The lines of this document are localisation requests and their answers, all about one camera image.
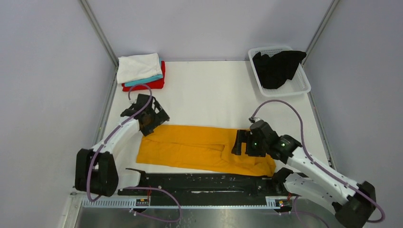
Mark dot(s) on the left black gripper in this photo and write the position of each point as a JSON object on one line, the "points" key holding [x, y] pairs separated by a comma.
{"points": [[159, 117]]}

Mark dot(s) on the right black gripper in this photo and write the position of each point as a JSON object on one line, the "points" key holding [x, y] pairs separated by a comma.
{"points": [[245, 143]]}

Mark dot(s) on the yellow t shirt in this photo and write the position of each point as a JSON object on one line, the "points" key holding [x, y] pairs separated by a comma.
{"points": [[200, 148]]}

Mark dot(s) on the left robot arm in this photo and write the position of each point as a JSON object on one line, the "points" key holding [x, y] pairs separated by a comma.
{"points": [[101, 169]]}

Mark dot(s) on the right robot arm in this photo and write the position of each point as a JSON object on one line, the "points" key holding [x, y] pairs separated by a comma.
{"points": [[350, 202]]}

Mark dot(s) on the red folded t shirt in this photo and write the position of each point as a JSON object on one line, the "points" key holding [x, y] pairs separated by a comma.
{"points": [[154, 85]]}

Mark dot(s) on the teal folded t shirt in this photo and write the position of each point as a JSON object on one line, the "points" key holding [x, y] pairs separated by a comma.
{"points": [[151, 79]]}

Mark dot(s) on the white folded t shirt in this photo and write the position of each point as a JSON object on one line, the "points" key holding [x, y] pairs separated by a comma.
{"points": [[137, 67]]}

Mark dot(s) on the black t shirt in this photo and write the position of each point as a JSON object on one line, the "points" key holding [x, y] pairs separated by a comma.
{"points": [[274, 71]]}

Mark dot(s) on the white plastic basket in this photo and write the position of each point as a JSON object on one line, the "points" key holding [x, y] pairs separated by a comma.
{"points": [[299, 85]]}

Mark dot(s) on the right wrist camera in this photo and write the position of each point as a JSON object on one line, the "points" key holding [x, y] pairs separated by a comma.
{"points": [[261, 129]]}

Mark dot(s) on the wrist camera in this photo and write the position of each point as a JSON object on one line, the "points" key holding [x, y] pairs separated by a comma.
{"points": [[142, 104], [261, 129]]}

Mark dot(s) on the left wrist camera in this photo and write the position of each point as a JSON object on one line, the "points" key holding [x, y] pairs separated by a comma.
{"points": [[142, 104]]}

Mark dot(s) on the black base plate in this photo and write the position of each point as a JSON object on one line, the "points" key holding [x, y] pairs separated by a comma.
{"points": [[205, 189]]}

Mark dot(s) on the white slotted cable duct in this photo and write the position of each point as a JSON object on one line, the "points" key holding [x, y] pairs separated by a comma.
{"points": [[139, 203]]}

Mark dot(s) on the right aluminium frame post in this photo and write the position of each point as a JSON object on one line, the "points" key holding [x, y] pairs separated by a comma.
{"points": [[326, 18]]}

